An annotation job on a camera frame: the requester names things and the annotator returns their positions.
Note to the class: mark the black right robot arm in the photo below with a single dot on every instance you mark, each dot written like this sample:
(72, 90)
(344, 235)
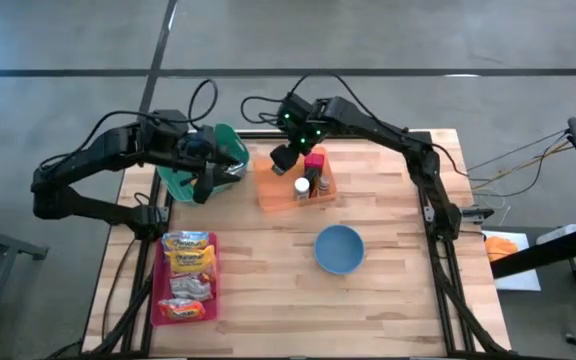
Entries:
(418, 155)

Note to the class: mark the green plastic bin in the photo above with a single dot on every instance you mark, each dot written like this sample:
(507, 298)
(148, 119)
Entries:
(178, 187)

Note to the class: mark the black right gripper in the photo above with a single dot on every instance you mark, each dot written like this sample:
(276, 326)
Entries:
(303, 122)

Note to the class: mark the orange plastic bin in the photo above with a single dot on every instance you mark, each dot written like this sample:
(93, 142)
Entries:
(273, 195)

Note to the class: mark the orange cloth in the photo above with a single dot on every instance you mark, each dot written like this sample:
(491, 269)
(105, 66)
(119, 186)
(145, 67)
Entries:
(500, 248)

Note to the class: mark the clear spice jar white cap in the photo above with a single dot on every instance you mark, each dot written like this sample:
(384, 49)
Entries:
(301, 189)

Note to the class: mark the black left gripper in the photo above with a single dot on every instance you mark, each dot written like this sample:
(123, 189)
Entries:
(195, 147)

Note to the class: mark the pink plastic bin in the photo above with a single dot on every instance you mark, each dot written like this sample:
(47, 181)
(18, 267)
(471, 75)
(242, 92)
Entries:
(160, 280)

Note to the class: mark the red lidded spice jar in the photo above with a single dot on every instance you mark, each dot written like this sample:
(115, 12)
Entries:
(314, 162)

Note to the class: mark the yellow ramen packet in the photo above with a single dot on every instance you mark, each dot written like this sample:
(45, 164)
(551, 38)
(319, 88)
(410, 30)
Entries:
(192, 260)

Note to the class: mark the black aluminium frame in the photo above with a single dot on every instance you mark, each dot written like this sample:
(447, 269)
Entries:
(263, 134)

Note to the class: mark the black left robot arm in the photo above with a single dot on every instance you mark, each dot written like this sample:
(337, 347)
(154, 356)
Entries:
(93, 150)

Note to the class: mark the white container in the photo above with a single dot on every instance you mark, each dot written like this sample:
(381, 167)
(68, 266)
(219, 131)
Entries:
(558, 232)

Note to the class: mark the white orange ramen packet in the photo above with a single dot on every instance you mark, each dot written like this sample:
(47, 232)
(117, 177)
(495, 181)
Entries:
(182, 310)

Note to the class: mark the blue bowl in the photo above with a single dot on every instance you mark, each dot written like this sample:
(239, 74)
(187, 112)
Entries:
(339, 250)

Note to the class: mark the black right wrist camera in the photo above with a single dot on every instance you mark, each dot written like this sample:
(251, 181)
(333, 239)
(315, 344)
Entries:
(283, 159)

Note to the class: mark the small round glass jar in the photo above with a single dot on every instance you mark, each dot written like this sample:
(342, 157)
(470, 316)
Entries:
(324, 186)

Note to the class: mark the black table clamp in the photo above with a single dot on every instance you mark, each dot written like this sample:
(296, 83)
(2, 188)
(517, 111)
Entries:
(479, 214)

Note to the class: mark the white board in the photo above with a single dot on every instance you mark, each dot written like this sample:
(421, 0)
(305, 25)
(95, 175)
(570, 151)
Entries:
(518, 275)

